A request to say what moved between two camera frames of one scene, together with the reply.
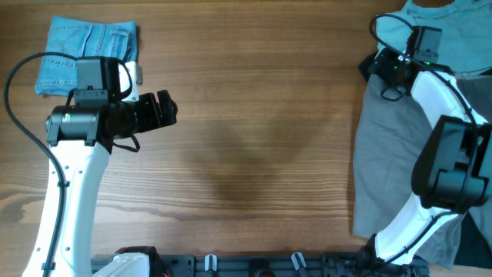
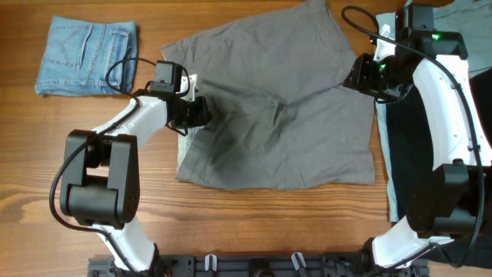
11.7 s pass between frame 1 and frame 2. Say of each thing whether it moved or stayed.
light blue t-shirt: stayed
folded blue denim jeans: stayed
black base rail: stayed
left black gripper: moved
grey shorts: moved
